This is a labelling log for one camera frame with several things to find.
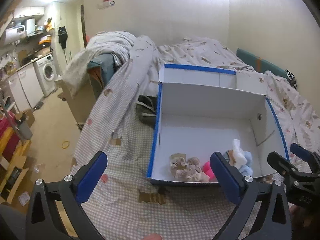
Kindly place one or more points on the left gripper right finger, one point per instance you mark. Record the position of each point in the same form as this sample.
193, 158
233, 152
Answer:
229, 178

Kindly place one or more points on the dark shoe on bed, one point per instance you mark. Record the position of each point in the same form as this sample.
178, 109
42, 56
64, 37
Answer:
146, 107

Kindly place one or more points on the light blue plush toy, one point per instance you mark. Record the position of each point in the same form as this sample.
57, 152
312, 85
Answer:
246, 170

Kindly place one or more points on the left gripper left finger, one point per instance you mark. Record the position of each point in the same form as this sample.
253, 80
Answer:
87, 177

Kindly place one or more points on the cardboard box on floor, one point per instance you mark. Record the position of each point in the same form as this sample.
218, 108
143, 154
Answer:
14, 176

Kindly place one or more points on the white washing machine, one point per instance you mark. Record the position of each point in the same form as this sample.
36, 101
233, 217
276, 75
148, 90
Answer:
46, 73

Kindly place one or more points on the white cabinet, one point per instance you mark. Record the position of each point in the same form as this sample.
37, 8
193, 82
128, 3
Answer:
25, 88

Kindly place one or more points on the crumpled grey blanket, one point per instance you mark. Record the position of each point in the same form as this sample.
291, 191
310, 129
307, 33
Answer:
113, 46

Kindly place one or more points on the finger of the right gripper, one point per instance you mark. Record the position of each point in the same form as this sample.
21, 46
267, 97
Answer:
282, 166
312, 158

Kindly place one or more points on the checkered bed sheet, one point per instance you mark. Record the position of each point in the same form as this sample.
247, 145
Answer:
126, 205

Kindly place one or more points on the white plush doll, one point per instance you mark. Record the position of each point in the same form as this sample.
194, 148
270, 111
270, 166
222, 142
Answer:
235, 156

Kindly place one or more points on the blue white cardboard box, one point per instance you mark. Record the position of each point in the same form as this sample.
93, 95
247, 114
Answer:
201, 110

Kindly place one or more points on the green cushion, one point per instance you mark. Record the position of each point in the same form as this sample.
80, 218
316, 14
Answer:
259, 64

